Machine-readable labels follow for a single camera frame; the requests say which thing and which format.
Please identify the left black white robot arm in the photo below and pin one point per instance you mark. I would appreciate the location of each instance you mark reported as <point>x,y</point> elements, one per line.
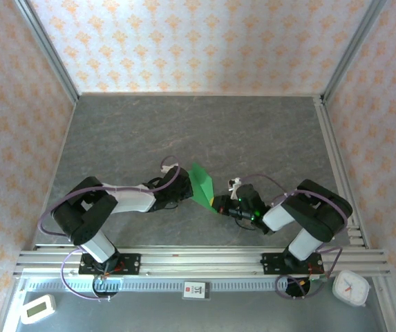
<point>132,200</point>

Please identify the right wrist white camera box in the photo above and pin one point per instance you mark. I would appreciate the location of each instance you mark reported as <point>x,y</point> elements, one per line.
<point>235,188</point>

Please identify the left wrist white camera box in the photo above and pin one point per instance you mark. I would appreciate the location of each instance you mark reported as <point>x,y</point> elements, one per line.
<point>166,169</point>

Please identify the white analog clock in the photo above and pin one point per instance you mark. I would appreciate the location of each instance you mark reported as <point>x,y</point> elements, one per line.
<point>351,288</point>

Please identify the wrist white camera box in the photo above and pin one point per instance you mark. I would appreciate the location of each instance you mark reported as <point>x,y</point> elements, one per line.
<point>235,188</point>
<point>166,169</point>

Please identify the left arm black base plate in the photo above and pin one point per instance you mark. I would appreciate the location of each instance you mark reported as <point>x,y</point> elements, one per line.
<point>130,264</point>

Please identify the aluminium mounting rail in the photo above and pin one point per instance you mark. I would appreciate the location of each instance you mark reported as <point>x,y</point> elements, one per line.
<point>201,257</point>

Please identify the aluminium side rail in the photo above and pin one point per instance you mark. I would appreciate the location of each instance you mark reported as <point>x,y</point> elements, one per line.
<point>330,138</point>

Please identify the aluminium frame post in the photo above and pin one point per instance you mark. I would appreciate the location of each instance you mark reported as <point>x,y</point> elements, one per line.
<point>351,52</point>
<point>49,52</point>

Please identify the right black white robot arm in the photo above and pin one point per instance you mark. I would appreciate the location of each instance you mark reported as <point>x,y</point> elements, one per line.
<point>277,216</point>

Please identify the green paper sheet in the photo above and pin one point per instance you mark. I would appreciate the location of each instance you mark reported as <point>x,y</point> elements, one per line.
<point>202,186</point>

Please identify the white label card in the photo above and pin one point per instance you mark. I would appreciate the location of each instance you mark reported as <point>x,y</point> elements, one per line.
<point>196,290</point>

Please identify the left aluminium frame post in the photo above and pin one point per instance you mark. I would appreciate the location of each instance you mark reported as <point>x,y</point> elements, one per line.
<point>49,52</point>

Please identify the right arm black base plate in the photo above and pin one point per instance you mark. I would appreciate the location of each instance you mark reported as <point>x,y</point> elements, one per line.
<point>270,264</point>

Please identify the white digital timer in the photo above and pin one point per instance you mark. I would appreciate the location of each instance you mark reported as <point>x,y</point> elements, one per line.
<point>37,309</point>

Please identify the grey metal sheet panel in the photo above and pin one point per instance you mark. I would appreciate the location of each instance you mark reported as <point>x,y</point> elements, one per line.
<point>184,316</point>

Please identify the right aluminium frame post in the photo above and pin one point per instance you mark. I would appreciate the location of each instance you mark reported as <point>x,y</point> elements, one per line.
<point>351,52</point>

